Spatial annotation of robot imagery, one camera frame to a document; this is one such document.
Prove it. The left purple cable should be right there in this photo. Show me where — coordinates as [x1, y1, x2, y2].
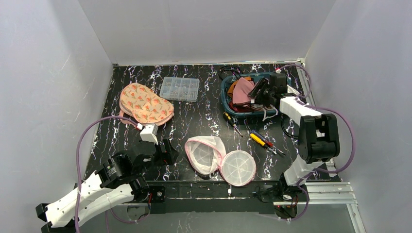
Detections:
[74, 116, 145, 233]

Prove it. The teal plastic basket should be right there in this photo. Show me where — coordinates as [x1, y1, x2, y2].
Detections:
[221, 72, 296, 118]

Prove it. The dusty pink bra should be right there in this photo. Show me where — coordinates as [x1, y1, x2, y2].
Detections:
[232, 82, 251, 104]

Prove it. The clear plastic parts box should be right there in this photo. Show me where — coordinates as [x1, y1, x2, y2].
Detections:
[160, 77, 200, 102]

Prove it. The black coiled cable right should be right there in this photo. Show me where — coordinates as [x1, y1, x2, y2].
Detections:
[281, 113, 302, 140]

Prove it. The black cable behind basket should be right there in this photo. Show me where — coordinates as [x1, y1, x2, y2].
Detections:
[218, 66, 242, 81]

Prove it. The orange bra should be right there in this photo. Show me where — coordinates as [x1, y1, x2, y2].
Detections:
[227, 76, 255, 98]

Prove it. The black yellow screwdriver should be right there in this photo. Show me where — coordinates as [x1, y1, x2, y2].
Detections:
[223, 112, 243, 137]

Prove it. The white satin bra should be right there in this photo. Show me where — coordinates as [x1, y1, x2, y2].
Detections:
[251, 103, 279, 121]

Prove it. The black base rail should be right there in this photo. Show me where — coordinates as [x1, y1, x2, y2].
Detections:
[141, 180, 309, 219]

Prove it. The white mesh laundry bag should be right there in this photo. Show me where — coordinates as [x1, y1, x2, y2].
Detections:
[185, 136, 257, 186]

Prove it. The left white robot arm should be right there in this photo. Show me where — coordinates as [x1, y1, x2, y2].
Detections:
[35, 139, 179, 233]

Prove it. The floral pink laundry bag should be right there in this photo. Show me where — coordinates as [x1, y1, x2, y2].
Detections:
[119, 83, 174, 126]

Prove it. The yellow red screwdriver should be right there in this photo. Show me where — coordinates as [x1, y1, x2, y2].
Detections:
[249, 133, 286, 155]

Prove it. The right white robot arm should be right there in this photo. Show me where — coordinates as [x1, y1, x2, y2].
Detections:
[248, 73, 340, 186]

